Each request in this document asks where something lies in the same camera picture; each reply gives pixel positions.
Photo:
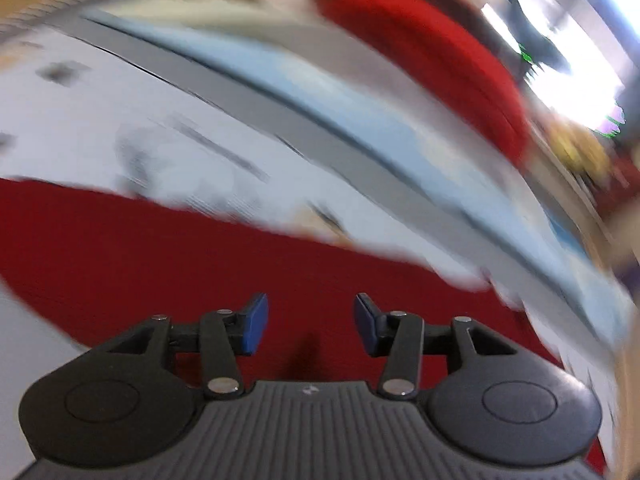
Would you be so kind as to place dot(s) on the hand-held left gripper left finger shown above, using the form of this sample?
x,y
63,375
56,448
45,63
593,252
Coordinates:
x,y
256,322

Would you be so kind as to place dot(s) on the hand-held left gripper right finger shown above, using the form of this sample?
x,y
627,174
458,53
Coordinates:
x,y
364,322

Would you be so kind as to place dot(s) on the red knitted sweater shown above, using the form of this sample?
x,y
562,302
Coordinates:
x,y
150,260

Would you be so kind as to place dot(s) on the light blue quilt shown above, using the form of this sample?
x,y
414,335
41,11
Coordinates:
x,y
320,85

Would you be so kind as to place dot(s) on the yellow object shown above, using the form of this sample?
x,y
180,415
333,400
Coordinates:
x,y
575,150

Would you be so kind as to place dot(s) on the red garment in background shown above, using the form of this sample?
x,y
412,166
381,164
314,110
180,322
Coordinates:
x,y
440,60

